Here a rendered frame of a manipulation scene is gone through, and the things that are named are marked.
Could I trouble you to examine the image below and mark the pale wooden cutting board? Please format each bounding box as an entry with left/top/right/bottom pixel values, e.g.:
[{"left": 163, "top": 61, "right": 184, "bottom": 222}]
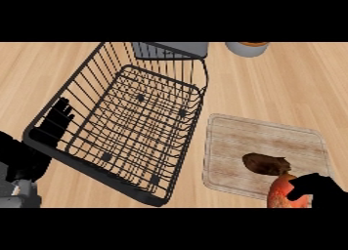
[{"left": 202, "top": 112, "right": 334, "bottom": 201}]

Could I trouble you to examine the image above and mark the grey cup with orange contents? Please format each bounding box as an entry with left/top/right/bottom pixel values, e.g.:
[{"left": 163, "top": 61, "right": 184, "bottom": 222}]
[{"left": 223, "top": 41, "right": 270, "bottom": 59}]

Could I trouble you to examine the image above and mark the black wire tiered basket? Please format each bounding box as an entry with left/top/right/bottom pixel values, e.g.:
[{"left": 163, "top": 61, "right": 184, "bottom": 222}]
[{"left": 21, "top": 41, "right": 209, "bottom": 208}]

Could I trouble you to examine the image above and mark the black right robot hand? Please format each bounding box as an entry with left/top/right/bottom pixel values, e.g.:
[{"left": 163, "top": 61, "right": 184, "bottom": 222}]
[{"left": 285, "top": 172, "right": 348, "bottom": 209}]

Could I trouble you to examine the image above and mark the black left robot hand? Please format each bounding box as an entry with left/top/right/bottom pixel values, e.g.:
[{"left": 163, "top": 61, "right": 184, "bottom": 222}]
[{"left": 0, "top": 97, "right": 76, "bottom": 184}]

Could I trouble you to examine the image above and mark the grey box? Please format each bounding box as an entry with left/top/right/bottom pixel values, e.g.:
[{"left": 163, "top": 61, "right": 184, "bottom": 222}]
[{"left": 129, "top": 41, "right": 209, "bottom": 61}]

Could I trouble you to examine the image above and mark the orange squash with brown stem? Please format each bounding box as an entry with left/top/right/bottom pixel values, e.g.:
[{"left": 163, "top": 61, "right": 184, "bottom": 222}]
[{"left": 240, "top": 152, "right": 314, "bottom": 209}]

